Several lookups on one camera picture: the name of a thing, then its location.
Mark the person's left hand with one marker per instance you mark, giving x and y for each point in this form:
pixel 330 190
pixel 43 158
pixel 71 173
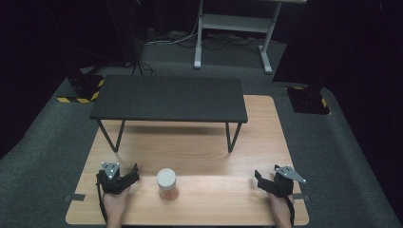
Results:
pixel 114 202

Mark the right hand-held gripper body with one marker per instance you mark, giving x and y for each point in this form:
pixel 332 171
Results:
pixel 285 182

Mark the black shelf riser with metal legs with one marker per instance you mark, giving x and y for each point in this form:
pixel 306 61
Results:
pixel 169 96

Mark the white-lidded jar with orange contents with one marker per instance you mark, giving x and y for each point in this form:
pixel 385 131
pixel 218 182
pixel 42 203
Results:
pixel 167 185

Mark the black base plate with hazard tape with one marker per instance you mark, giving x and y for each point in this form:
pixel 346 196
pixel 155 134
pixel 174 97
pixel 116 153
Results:
pixel 309 99
pixel 84 90

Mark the person's right hand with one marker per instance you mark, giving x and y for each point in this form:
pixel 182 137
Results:
pixel 280 207

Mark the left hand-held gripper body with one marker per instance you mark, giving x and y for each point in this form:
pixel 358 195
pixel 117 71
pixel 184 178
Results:
pixel 111 180

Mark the grey metal desk frame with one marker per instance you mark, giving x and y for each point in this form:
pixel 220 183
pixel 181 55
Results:
pixel 233 23

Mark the grey tape strip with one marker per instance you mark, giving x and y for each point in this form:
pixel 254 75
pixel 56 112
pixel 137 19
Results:
pixel 302 197
pixel 75 197

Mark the black stand with tripod feet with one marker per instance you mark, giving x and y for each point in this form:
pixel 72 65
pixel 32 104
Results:
pixel 134 47

